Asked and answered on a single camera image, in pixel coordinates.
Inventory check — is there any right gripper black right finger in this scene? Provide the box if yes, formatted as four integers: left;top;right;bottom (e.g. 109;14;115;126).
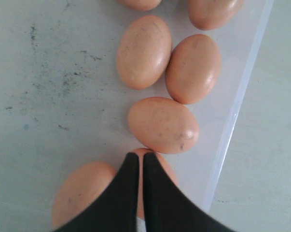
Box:
143;152;240;232

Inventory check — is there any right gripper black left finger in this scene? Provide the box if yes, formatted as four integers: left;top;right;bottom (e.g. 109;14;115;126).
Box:
55;152;139;232

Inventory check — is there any brown egg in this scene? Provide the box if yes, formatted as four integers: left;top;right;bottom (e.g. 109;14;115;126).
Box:
187;0;244;30
127;97;199;154
118;0;161;12
116;15;172;90
52;161;116;229
132;148;178;220
165;34;221;104

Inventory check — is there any clear plastic bin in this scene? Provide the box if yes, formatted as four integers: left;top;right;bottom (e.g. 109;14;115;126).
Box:
0;0;273;232

